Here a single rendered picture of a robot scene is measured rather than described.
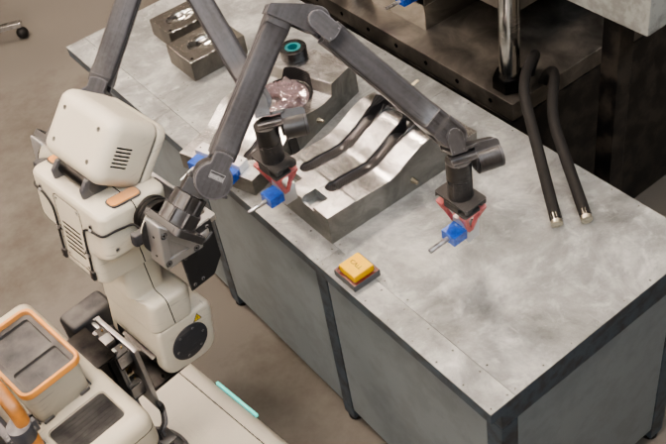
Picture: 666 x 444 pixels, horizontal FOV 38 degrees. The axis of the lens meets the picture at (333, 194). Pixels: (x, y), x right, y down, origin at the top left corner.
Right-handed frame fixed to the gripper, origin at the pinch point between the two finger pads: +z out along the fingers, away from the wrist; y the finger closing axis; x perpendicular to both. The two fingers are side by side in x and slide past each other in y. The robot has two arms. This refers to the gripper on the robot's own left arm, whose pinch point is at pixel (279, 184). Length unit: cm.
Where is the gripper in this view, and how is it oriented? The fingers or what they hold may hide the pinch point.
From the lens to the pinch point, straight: 241.2
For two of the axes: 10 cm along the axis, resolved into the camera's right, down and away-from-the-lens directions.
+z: 1.4, 7.2, 6.8
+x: -7.5, 5.3, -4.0
